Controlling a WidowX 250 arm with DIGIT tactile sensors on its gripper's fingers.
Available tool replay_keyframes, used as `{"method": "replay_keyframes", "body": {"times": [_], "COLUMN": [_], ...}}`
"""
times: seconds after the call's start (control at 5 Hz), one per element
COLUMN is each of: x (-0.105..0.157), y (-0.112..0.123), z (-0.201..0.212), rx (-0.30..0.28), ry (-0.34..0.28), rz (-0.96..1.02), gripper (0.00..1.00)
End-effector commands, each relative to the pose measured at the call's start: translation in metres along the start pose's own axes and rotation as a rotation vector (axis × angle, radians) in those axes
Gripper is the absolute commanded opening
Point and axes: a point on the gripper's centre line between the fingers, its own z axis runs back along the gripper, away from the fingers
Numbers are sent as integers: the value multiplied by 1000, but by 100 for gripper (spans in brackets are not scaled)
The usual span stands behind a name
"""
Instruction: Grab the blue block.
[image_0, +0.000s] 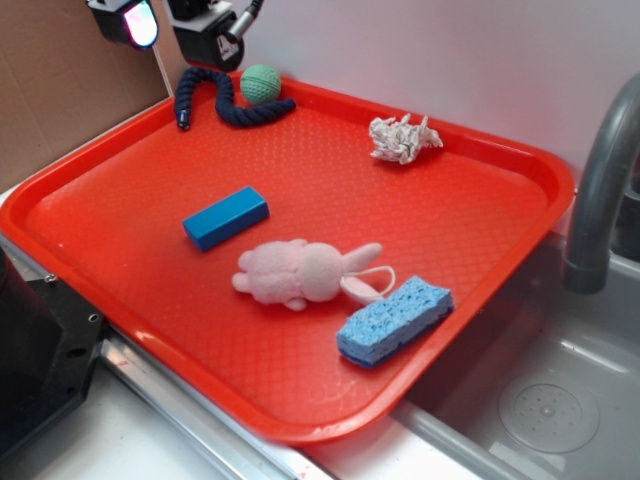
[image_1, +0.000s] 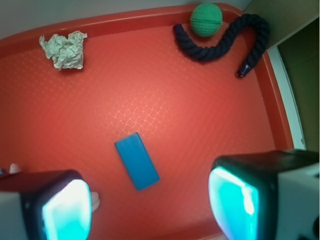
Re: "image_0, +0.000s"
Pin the black gripper finger with light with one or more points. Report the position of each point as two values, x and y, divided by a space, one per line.
131 23

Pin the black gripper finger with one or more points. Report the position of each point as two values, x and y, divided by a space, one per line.
200 27

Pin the blue rectangular block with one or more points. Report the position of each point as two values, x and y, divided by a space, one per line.
226 218

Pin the green rubber ball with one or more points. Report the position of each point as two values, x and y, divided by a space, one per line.
260 84

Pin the brown cardboard panel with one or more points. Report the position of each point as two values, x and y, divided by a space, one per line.
63 84

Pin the pink plush bunny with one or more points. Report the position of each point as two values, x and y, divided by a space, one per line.
297 272

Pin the red plastic tray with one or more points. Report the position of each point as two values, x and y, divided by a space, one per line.
108 221

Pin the blue sponge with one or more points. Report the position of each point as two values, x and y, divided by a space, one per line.
378 331

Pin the grey faucet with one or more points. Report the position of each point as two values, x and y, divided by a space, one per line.
605 217

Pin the grey sink basin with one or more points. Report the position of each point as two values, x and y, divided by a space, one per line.
543 383

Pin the metal cable connector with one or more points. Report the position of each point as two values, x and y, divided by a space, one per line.
241 25

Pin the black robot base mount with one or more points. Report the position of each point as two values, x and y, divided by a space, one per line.
50 340

